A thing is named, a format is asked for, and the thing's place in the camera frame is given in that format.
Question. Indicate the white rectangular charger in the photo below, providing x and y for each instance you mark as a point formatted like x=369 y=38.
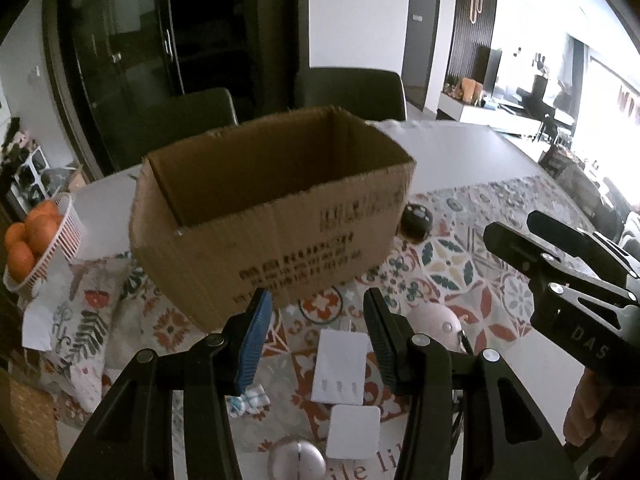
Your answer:
x=340 y=367

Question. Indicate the patterned tablecloth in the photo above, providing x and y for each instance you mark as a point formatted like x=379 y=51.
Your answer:
x=450 y=270

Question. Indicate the white shoe rack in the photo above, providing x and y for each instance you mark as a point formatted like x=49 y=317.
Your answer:
x=30 y=170

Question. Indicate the dark glass cabinet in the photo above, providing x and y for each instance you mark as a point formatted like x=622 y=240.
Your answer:
x=150 y=60

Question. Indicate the person's right hand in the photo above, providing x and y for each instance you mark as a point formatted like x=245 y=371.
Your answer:
x=582 y=410

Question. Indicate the white plastic basket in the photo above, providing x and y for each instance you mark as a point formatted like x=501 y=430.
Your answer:
x=67 y=240

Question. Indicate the dark sofa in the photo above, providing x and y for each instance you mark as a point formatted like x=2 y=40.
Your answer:
x=590 y=195

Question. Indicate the dark dining chair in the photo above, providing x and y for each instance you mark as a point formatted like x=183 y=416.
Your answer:
x=350 y=92
x=200 y=110

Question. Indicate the brown paper bag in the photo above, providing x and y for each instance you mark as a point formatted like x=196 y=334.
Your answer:
x=471 y=90

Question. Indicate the crumpled white blue wrapper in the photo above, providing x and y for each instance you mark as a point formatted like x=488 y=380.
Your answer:
x=250 y=400

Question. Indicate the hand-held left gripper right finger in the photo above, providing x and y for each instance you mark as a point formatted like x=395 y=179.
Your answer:
x=382 y=345

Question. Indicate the dark interior door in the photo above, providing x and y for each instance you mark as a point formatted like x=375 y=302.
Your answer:
x=420 y=35

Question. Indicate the white low tv cabinet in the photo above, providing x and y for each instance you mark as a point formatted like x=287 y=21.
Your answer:
x=480 y=110

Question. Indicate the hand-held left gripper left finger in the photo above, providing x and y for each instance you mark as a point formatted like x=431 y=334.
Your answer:
x=255 y=340

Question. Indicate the looped wall ornament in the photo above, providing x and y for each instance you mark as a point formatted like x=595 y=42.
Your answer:
x=477 y=4

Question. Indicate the pale round ball case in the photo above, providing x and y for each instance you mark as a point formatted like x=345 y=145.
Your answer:
x=297 y=460

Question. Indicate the small cardboard box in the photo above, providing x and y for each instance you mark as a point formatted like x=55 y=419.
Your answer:
x=79 y=180

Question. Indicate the brown cardboard box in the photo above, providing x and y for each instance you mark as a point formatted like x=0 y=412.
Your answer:
x=280 y=240

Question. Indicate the dark slatted wall panel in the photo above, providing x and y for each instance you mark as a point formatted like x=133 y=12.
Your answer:
x=460 y=35

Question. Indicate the white square charger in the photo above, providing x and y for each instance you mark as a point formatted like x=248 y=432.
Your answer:
x=352 y=432

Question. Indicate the black round pouch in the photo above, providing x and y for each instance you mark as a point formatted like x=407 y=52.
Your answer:
x=416 y=222

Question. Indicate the orange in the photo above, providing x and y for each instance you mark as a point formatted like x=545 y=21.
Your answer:
x=14 y=237
x=21 y=262
x=44 y=236
x=47 y=210

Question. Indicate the pale pink computer mouse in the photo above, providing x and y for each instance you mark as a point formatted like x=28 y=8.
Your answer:
x=435 y=325

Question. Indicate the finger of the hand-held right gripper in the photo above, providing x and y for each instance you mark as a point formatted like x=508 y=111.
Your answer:
x=565 y=227
x=515 y=242

